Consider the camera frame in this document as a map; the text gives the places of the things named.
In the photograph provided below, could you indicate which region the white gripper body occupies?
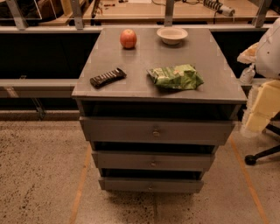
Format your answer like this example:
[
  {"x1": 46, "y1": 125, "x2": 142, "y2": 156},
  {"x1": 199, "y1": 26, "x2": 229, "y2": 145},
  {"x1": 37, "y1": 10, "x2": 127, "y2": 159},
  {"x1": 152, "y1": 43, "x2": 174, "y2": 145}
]
[{"x1": 241, "y1": 80, "x2": 280, "y2": 137}]

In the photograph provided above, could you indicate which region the white coiled cable tool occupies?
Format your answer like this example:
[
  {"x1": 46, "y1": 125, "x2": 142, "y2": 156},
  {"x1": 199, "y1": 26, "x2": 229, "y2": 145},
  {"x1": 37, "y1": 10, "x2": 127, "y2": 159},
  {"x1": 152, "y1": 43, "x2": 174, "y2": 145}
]
[{"x1": 203, "y1": 0, "x2": 235, "y2": 17}]

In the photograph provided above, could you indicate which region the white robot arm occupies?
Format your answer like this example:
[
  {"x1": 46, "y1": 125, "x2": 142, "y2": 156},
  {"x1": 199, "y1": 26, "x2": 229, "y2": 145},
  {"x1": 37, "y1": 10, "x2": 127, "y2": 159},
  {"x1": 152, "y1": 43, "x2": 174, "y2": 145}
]
[{"x1": 237, "y1": 18, "x2": 280, "y2": 137}]

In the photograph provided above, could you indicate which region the black office chair base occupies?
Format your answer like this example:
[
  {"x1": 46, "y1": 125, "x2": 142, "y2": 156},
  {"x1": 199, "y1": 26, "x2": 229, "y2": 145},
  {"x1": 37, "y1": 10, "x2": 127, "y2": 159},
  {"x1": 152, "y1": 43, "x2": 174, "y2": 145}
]
[{"x1": 241, "y1": 116, "x2": 280, "y2": 165}]

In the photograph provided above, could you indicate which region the grey drawer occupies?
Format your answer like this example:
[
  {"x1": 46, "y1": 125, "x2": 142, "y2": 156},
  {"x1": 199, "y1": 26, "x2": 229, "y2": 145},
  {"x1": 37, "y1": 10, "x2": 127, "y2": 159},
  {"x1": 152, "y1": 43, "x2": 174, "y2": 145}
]
[
  {"x1": 80, "y1": 116, "x2": 234, "y2": 145},
  {"x1": 99, "y1": 177, "x2": 204, "y2": 193},
  {"x1": 93, "y1": 150, "x2": 214, "y2": 172}
]

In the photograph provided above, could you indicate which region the grey drawer cabinet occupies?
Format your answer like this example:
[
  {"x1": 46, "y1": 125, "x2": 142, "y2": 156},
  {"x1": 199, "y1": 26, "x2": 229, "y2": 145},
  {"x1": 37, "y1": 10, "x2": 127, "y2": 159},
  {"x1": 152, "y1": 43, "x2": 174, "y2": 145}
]
[{"x1": 72, "y1": 28, "x2": 246, "y2": 193}]

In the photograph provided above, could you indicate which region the white bowl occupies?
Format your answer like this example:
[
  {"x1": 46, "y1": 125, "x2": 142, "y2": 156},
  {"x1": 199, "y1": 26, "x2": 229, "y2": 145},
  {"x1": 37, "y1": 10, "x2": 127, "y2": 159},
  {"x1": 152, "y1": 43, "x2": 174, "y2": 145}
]
[{"x1": 157, "y1": 27, "x2": 188, "y2": 46}]

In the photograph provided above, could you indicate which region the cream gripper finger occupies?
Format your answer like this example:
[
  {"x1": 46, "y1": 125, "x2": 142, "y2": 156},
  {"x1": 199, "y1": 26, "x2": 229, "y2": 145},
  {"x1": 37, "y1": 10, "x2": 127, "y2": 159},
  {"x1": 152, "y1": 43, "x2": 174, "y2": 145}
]
[{"x1": 237, "y1": 42, "x2": 258, "y2": 64}]

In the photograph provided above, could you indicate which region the dark snack bar wrapper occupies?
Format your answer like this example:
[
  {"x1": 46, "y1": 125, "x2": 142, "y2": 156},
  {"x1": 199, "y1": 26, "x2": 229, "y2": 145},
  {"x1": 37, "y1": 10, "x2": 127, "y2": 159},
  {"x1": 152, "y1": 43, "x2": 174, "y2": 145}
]
[{"x1": 89, "y1": 68, "x2": 127, "y2": 88}]

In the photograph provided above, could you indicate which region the red apple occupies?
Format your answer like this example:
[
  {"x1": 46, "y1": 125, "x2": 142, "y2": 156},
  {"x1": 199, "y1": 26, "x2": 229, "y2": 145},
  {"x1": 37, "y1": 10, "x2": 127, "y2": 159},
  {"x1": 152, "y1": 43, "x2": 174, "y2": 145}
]
[{"x1": 120, "y1": 29, "x2": 137, "y2": 49}]

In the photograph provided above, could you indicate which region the middle grey drawer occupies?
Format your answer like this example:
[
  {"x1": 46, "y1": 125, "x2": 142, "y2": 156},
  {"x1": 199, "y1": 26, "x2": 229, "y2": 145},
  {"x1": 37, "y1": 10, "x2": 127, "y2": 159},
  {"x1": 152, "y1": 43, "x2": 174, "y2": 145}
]
[{"x1": 93, "y1": 150, "x2": 214, "y2": 172}]

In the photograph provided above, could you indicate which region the bottom grey drawer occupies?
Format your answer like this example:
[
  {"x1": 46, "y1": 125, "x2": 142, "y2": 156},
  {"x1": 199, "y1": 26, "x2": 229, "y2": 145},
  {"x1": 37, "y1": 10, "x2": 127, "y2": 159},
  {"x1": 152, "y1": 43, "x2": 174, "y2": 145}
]
[{"x1": 99, "y1": 177, "x2": 204, "y2": 193}]

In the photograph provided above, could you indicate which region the green jalapeno chip bag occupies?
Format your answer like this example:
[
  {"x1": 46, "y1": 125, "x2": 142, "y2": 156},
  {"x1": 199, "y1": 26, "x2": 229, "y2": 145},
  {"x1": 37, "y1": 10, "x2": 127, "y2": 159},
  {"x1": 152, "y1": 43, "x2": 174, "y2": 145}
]
[{"x1": 148, "y1": 64, "x2": 204, "y2": 90}]

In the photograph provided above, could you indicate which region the top grey drawer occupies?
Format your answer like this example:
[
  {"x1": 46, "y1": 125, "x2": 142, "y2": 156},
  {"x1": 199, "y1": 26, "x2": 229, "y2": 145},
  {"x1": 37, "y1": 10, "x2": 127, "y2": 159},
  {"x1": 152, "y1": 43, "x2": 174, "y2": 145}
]
[{"x1": 80, "y1": 116, "x2": 234, "y2": 145}]

